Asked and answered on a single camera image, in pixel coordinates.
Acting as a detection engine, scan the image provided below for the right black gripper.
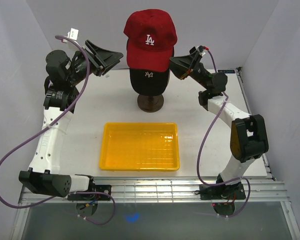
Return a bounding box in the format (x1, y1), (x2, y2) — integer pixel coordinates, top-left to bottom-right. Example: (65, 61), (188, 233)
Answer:
(164, 50), (210, 91)

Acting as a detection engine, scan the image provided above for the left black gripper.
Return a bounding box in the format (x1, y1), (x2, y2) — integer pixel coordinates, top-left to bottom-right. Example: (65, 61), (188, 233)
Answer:
(66, 40), (123, 86)

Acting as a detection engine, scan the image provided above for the black cap red trim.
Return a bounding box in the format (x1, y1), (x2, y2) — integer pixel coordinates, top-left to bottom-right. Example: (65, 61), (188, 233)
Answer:
(129, 68), (170, 97)

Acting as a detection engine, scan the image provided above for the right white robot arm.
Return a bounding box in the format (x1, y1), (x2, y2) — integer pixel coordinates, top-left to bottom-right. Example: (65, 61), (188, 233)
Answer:
(169, 45), (269, 199)

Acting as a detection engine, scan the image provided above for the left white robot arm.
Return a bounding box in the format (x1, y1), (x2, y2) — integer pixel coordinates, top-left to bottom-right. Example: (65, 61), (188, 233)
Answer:
(18, 40), (124, 200)

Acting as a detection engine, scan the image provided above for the dark wooden mannequin stand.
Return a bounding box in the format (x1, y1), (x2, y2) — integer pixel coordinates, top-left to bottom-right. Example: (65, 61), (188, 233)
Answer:
(137, 94), (164, 113)

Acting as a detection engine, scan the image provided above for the yellow plastic tray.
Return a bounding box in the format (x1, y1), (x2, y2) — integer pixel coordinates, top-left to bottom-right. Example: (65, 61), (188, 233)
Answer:
(99, 122), (180, 172)

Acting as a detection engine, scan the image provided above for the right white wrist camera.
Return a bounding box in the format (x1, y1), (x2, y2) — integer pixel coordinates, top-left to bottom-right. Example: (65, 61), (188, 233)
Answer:
(189, 45), (209, 57)

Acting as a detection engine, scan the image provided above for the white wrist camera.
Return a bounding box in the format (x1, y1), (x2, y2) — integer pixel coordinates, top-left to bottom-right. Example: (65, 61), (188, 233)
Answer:
(61, 28), (79, 51)
(189, 45), (209, 57)

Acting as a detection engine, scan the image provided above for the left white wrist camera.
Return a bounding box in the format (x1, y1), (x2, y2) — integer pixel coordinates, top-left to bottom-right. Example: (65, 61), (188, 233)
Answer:
(61, 28), (79, 51)

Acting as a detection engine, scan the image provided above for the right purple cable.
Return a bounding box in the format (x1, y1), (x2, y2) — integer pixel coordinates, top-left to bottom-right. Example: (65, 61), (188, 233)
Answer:
(192, 48), (252, 220)

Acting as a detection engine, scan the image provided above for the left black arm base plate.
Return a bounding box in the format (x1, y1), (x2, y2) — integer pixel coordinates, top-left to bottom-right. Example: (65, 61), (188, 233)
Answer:
(66, 184), (113, 201)

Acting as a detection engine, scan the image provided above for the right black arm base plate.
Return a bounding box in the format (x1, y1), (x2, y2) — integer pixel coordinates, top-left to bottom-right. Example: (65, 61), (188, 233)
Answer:
(194, 182), (246, 200)

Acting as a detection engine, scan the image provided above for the aluminium frame rail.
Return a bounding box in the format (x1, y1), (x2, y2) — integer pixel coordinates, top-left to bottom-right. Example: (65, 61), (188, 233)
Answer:
(19, 67), (291, 204)

